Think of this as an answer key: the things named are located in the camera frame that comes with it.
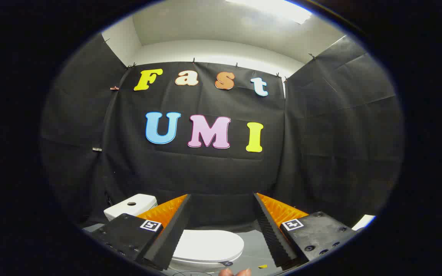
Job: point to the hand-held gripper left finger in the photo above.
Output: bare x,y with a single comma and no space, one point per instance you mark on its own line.
175,230

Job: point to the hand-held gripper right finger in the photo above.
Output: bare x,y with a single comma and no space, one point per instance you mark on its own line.
271,230

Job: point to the white toilet lid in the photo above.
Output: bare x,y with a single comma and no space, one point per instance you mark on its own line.
209,245

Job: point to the white ceramic toilet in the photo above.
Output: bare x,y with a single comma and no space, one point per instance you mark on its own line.
129,209

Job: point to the black backdrop cloth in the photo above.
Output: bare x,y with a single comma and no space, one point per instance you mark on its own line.
205,172

